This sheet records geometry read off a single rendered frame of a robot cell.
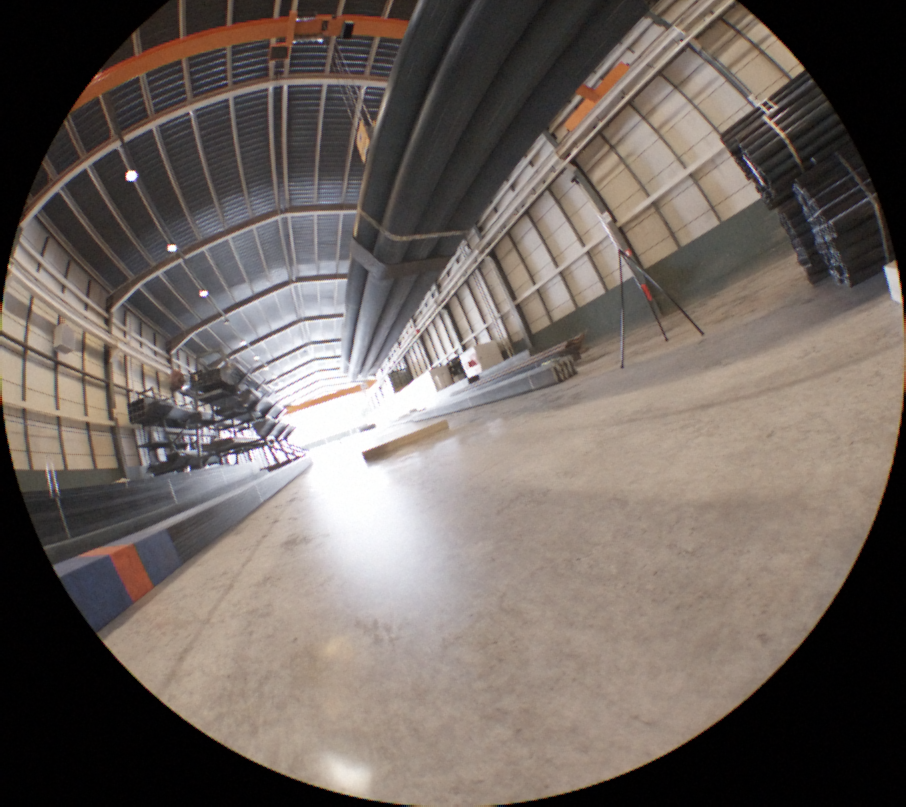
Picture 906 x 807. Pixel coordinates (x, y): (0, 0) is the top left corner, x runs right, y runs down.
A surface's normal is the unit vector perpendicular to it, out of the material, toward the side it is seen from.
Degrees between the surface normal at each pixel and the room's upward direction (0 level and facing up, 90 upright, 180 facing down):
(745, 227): 90
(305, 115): 170
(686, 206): 90
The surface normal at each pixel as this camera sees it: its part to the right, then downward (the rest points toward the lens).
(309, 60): 0.22, 0.95
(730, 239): -0.86, 0.27
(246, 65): 0.50, 0.87
